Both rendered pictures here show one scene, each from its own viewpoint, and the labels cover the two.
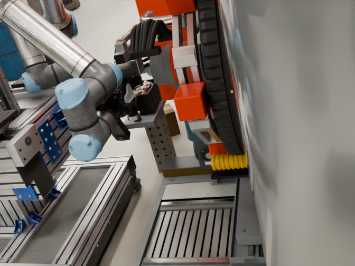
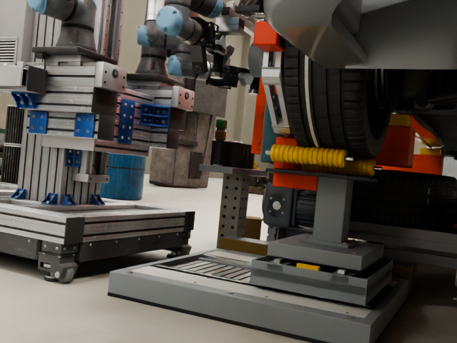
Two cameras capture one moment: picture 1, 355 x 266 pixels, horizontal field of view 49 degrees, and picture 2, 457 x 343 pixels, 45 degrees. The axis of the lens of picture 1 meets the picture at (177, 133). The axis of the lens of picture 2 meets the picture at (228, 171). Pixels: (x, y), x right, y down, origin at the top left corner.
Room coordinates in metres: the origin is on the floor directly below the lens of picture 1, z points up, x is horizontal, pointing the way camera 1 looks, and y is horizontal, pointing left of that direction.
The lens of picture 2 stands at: (-0.70, -0.17, 0.45)
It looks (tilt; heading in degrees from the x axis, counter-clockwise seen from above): 0 degrees down; 7
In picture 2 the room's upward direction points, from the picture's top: 6 degrees clockwise
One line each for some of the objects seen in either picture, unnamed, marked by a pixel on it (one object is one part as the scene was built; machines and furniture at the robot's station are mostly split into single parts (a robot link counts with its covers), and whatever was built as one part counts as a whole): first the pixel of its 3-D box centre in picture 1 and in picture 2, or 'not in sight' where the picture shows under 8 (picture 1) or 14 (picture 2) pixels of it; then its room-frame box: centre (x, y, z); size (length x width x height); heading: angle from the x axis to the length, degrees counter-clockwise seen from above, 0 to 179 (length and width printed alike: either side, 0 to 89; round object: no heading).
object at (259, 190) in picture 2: not in sight; (272, 184); (10.09, 0.22, 0.21); 1.15 x 0.79 x 0.43; 160
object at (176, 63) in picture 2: not in sight; (183, 66); (1.35, 0.29, 0.81); 0.11 x 0.08 x 0.09; 117
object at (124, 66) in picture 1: (127, 66); (229, 26); (1.15, 0.10, 0.93); 0.09 x 0.05 x 0.05; 72
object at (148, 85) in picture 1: (142, 96); (233, 154); (1.91, 0.13, 0.51); 0.20 x 0.14 x 0.13; 160
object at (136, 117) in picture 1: (127, 96); (218, 55); (1.16, 0.12, 0.83); 0.04 x 0.04 x 0.16
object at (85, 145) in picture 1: (89, 139); (175, 22); (0.88, 0.22, 0.85); 0.11 x 0.08 x 0.09; 162
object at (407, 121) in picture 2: not in sight; (392, 121); (1.65, -0.55, 0.71); 0.14 x 0.14 x 0.05; 72
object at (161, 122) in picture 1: (160, 138); (232, 216); (1.97, 0.10, 0.21); 0.10 x 0.10 x 0.42; 72
